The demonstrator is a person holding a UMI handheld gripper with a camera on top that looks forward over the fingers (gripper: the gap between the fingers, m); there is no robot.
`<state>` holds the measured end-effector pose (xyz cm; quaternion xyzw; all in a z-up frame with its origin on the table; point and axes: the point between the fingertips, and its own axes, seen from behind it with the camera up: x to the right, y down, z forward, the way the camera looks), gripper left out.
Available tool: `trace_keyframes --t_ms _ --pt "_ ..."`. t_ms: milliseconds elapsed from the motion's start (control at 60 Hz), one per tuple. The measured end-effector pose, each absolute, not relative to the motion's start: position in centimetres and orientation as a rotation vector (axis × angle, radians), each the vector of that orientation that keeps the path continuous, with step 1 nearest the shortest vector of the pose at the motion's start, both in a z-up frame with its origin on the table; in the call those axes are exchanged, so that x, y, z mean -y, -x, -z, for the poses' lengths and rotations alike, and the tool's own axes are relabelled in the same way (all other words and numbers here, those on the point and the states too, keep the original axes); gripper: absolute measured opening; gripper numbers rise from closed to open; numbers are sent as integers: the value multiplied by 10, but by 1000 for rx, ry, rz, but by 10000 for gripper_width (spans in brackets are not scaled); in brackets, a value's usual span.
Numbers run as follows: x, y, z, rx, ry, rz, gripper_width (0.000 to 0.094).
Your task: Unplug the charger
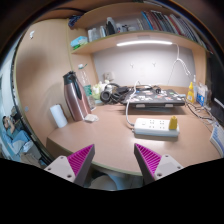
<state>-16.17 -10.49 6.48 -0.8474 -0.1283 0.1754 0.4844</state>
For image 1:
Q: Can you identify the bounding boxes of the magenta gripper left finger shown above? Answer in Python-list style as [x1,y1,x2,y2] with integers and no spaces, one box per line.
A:
[45,144,95,186]

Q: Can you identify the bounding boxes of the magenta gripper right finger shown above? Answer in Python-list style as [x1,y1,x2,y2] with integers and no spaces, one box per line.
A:
[134,143,183,184]

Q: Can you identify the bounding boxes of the white power strip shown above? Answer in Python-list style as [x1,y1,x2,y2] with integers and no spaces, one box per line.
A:
[134,118,179,137]

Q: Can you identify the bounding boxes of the crumpled white tissue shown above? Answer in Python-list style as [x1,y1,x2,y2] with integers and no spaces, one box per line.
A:
[84,114,99,122]

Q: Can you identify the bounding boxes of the white paper towel roll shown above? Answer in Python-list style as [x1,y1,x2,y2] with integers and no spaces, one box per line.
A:
[50,104,67,128]

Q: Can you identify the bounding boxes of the pink metallic thermos flask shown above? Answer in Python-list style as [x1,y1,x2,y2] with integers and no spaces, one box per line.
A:
[63,71,91,121]

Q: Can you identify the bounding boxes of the black laptop with stickers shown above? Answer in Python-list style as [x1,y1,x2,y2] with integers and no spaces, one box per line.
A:
[122,89,185,108]

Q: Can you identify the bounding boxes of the white blue paper pack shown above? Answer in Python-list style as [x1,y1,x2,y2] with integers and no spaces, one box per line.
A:
[210,125,224,157]

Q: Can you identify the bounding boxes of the person in blue shirt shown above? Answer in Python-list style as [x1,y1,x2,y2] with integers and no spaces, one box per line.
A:
[2,116,33,154]

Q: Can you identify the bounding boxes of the yellow glue bottle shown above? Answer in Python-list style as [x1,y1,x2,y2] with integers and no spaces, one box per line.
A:
[187,82,195,103]

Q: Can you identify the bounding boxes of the black headphones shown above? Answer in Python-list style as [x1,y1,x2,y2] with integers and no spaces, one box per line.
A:
[100,83,129,104]

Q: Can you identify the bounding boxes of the blue white box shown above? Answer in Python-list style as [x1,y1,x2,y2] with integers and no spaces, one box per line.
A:
[196,84,208,106]

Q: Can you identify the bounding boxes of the clear plastic water bottle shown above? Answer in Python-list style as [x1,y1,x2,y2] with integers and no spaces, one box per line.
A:
[78,64,96,110]

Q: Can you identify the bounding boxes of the white led light bar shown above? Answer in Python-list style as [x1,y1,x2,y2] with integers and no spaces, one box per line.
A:
[117,40,173,47]

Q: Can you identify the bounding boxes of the teal tissue box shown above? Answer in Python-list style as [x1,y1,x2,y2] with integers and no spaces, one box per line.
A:
[70,36,88,49]

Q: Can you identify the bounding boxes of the row of books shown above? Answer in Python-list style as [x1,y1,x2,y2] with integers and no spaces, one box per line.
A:
[137,10,208,49]

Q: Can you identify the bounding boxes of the white power strip cable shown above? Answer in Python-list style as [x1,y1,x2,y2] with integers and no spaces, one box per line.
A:
[125,80,141,128]

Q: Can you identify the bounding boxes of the white wall socket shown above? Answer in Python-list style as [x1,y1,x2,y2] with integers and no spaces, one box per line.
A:
[104,72,114,81]

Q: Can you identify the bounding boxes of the white hanging cable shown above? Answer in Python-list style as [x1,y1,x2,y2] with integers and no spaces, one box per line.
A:
[167,43,192,85]

